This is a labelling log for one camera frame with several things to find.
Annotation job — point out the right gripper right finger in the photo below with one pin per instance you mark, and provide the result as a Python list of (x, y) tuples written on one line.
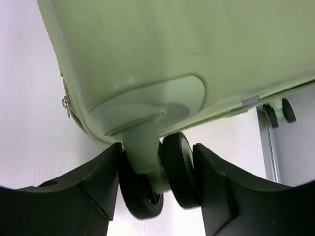
[(235, 202)]

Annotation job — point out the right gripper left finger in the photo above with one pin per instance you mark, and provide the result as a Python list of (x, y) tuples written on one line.
[(78, 203)]

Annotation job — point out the green suitcase blue lining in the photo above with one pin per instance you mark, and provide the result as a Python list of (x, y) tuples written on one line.
[(140, 72)]

